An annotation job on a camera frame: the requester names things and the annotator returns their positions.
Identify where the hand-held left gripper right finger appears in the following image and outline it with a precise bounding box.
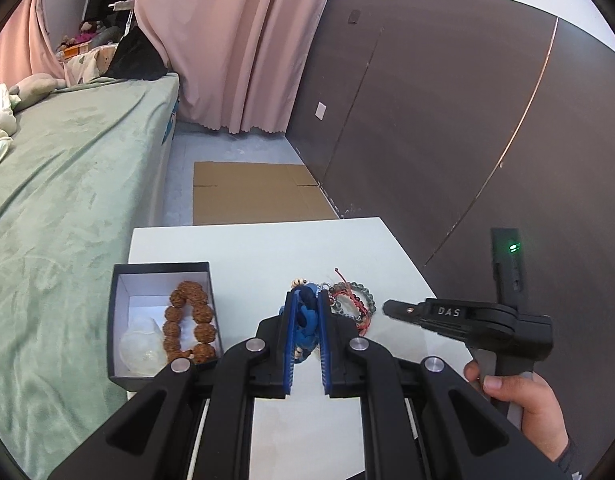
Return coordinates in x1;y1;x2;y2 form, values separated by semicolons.
317;292;568;480

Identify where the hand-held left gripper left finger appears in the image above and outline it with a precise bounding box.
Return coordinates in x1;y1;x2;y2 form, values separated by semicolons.
47;290;302;480

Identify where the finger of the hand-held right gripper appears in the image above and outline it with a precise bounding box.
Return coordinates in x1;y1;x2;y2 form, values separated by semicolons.
383;299;428;328

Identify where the blue figure keychain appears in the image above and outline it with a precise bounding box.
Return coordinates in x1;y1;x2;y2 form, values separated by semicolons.
290;277;321;363

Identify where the grey bead bracelet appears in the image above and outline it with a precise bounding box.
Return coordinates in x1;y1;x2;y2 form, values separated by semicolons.
332;280;377;318

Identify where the red cord bracelet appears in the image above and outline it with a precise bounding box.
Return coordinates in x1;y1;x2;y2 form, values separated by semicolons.
332;267;375;338

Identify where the black jewelry box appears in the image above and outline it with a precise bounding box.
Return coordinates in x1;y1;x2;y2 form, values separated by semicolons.
107;261;224;392

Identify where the person's right hand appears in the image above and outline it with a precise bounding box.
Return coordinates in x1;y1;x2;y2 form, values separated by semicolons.
463;360;571;461

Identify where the translucent white pouch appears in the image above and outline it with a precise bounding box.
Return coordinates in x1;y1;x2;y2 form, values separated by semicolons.
120;317;169;376

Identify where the flat cardboard sheet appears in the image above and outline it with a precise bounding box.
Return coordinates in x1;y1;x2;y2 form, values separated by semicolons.
193;161;341;226

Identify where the white bed base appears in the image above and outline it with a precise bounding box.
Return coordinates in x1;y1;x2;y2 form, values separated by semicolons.
150;77;181;226

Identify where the bed with green blanket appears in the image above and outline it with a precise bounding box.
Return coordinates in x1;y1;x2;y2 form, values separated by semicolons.
0;72;180;466

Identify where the wide pink curtain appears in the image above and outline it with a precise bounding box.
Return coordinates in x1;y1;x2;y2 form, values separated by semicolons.
134;0;348;135

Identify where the black cloth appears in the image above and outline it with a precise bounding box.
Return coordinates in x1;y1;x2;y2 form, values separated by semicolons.
104;27;168;82

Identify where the cream printed cushion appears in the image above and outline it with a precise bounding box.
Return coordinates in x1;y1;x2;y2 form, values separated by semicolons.
64;45;120;83

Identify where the grey-green pillow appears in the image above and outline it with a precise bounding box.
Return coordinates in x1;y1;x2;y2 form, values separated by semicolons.
7;74;68;111

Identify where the pile of stuffed toys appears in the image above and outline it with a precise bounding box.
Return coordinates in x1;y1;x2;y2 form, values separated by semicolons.
56;19;124;57

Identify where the narrow pink curtain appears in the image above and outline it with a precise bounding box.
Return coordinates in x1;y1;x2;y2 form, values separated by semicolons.
0;0;68;87

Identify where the brown bead bracelet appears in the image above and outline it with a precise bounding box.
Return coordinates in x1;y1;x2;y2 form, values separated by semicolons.
162;281;219;361

